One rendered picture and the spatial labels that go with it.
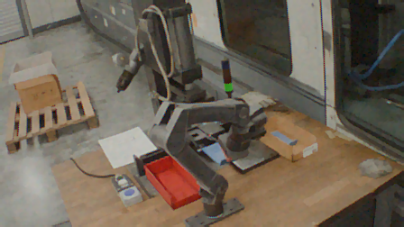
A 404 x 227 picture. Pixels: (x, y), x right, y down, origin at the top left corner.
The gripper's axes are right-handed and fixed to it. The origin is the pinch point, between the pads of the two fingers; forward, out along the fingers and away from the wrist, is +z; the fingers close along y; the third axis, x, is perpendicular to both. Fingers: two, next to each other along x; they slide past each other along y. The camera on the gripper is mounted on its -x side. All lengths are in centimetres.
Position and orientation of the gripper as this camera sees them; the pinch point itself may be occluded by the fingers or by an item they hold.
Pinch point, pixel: (228, 158)
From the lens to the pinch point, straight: 146.6
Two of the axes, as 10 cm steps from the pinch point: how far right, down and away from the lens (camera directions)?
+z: -1.3, 6.0, 7.9
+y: -4.7, -7.4, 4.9
